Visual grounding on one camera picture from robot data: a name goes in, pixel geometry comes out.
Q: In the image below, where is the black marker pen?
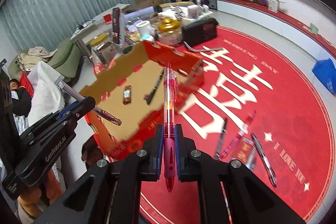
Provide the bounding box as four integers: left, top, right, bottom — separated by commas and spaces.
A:
214, 117, 228, 160

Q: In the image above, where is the silver grey pen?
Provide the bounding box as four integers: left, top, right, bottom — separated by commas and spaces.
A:
56, 80, 122, 126

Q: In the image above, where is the pink translucent pen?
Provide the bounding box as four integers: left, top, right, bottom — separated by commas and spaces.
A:
163, 63, 178, 192

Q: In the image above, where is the white blue pen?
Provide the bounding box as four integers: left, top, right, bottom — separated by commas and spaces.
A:
245, 146, 256, 170

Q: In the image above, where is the small red card pack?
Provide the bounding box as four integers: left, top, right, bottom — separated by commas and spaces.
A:
231, 137, 254, 164

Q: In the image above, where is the grey clear pen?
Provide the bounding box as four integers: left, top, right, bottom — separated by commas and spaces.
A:
251, 133, 277, 188

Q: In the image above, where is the red pink pen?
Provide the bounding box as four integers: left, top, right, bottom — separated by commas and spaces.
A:
219, 110, 256, 161

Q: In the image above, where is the round red wedding rug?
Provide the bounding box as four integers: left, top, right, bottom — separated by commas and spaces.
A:
140, 27, 335, 223

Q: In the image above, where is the small red packet in box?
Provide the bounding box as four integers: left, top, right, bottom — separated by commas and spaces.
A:
122, 85, 132, 105

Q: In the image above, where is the black pen in box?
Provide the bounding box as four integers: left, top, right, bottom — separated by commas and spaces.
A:
144, 69, 164, 105

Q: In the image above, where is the red cardboard tray box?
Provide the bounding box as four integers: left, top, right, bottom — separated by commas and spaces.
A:
80, 41, 204, 160

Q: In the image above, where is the yellow lid jar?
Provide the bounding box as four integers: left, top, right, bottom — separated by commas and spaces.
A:
89, 33, 117, 68

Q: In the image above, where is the blue plastic bag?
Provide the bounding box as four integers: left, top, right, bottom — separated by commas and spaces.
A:
312, 59, 336, 95

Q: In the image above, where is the dark red tall box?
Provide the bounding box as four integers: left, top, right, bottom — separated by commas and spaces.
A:
112, 7, 120, 44

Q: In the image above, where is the white paper roll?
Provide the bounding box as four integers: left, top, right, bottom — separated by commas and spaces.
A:
135, 20, 155, 37

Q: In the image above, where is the black radio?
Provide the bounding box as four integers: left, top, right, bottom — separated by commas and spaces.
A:
182, 18, 218, 47

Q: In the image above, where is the gold lid jar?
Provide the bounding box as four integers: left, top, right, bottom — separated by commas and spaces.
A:
158, 18, 182, 47

